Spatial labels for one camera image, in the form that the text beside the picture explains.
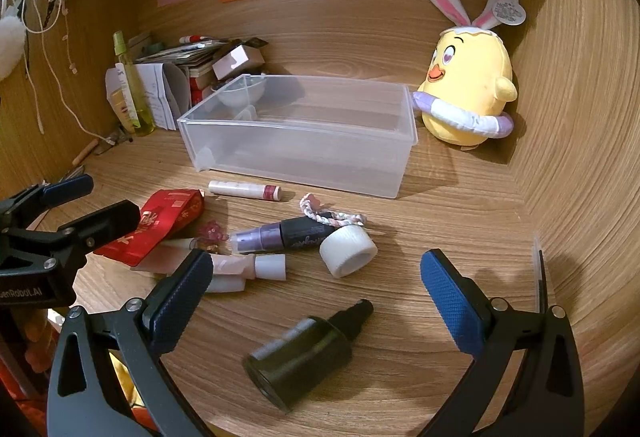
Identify yellow-green spray bottle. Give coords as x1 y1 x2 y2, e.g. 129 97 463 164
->
112 30 156 137

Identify white cardboard box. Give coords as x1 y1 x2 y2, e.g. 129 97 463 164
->
212 44 266 80

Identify white pink lip balm tube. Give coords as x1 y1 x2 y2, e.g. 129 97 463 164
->
208 180 283 202

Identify white fluffy pompom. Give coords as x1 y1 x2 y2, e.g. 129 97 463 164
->
0 14 26 79

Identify clear plastic storage box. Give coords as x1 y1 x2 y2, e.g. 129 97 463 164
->
177 74 420 199

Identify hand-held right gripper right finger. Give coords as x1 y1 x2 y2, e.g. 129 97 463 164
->
417 248 586 437

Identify wooden stick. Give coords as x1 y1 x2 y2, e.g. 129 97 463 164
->
72 140 100 167

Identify purple black cosmetic tube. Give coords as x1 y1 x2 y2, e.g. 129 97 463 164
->
231 216 338 255

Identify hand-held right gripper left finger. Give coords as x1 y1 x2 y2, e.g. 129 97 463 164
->
47 248 216 437

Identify folded white papers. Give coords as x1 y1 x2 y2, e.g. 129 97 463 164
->
105 62 192 131

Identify white hanging cord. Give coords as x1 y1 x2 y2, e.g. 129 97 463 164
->
20 0 117 144

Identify white bottle cap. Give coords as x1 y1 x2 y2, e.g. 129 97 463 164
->
320 225 378 279

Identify braided pastel bracelet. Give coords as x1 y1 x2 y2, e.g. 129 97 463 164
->
299 194 368 230

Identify small white tube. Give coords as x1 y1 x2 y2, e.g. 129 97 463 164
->
204 276 247 294

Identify red packet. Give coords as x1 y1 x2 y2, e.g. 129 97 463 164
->
94 188 206 268

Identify pile of leaflets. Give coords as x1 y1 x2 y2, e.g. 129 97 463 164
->
135 37 236 66

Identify red book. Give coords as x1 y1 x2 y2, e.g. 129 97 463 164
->
189 67 217 108

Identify white bowl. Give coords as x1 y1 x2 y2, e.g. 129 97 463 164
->
212 76 266 108

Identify dark green dropper bottle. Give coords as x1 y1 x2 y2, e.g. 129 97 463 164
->
243 298 375 414

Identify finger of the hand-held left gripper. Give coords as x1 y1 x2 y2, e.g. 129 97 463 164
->
0 174 95 230
57 200 142 258

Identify yellow chick plush toy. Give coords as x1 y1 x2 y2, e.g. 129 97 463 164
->
411 0 528 149

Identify pale pink sachet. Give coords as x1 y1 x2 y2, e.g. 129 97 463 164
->
131 242 193 275

